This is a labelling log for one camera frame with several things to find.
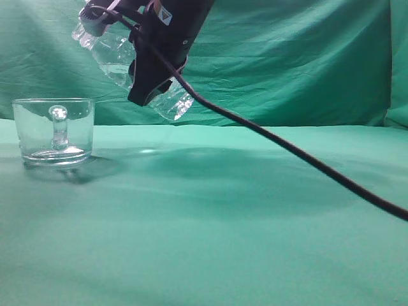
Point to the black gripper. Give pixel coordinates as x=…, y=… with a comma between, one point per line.
x=171, y=28

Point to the clear plastic water bottle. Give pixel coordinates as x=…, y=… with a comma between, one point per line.
x=116, y=58

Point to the green table cloth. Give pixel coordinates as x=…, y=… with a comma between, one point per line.
x=191, y=215

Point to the green backdrop cloth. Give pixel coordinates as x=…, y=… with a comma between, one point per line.
x=278, y=63

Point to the clear glass cup with handle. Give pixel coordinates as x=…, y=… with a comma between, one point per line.
x=54, y=131

